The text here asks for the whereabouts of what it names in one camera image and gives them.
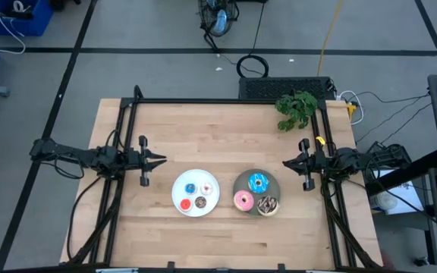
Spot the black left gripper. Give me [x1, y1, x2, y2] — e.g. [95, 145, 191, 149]
[125, 135, 168, 188]

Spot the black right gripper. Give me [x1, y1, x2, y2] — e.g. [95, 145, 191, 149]
[281, 137, 329, 192]

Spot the large blue donut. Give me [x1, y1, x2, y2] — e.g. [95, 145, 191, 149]
[247, 172, 271, 194]

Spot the large chocolate donut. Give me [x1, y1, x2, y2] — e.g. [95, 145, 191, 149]
[256, 195, 279, 217]

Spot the large pink donut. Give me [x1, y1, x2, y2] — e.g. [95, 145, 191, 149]
[233, 189, 256, 212]

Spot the grey plate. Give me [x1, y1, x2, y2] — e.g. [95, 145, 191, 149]
[232, 168, 281, 218]

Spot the white plate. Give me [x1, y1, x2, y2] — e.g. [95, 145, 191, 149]
[171, 168, 221, 218]

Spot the green leafy plant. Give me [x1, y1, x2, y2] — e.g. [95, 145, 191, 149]
[274, 89, 319, 133]

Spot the clear plastic cup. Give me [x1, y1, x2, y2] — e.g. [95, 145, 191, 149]
[376, 191, 398, 212]

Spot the black desk leg bar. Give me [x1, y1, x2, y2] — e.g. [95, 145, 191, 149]
[366, 149, 437, 196]

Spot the silver metal bar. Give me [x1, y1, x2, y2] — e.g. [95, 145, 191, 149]
[95, 267, 140, 273]

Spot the white paper sheet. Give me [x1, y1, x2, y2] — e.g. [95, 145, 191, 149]
[369, 168, 425, 216]

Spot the black floor fan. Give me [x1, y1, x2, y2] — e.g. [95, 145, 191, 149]
[197, 0, 241, 52]

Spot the large blue plastic bin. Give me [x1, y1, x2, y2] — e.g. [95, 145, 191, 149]
[0, 0, 55, 38]

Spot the black aluminium frame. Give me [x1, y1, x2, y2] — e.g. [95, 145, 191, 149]
[58, 85, 385, 273]

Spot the white looped power cable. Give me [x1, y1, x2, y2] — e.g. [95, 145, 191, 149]
[338, 89, 366, 126]

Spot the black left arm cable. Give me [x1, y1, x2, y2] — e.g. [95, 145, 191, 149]
[53, 155, 86, 180]

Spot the black base power cable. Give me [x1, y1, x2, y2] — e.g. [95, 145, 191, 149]
[66, 176, 104, 262]

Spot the black coiled cable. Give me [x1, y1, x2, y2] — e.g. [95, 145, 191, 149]
[235, 0, 270, 79]

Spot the thin black floor cable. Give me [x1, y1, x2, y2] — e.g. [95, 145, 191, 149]
[349, 90, 431, 104]

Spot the yellow floor cable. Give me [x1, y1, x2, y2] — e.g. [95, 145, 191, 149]
[316, 0, 344, 78]

